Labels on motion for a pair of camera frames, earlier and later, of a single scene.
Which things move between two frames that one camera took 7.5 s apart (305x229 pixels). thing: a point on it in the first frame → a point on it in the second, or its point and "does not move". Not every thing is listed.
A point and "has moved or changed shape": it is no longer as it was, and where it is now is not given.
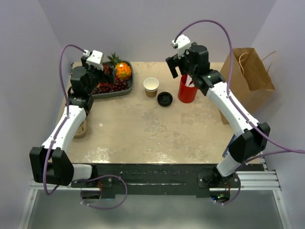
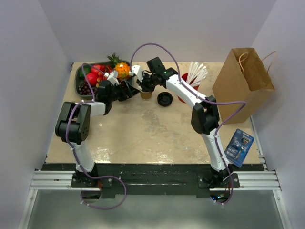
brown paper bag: x=252 y=85 does not move
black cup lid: x=165 y=98 does not move
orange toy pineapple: x=123 y=69 does not move
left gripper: x=110 y=78 → x=127 y=93
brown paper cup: x=151 y=86 has moved or changed shape
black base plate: x=163 y=181 does not move
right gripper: x=175 y=61 → x=142 y=84
